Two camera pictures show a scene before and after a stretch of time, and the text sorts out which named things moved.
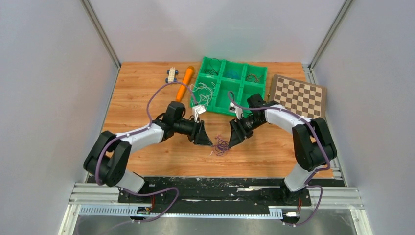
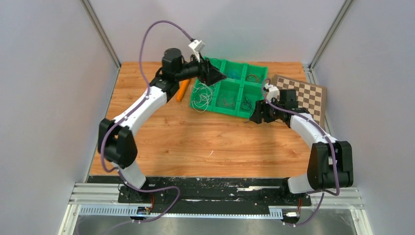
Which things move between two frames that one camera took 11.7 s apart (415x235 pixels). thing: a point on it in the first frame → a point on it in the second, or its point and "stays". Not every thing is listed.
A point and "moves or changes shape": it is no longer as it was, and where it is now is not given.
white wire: x=202 y=93 stays
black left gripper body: x=193 y=135 → x=202 y=75
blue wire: x=233 y=73 stays
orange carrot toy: x=189 y=73 stays
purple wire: x=221 y=147 moves or changes shape
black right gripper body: x=245 y=125 → x=270 y=113
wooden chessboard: x=304 y=98 stays
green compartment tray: x=224 y=86 stays
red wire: x=253 y=78 stays
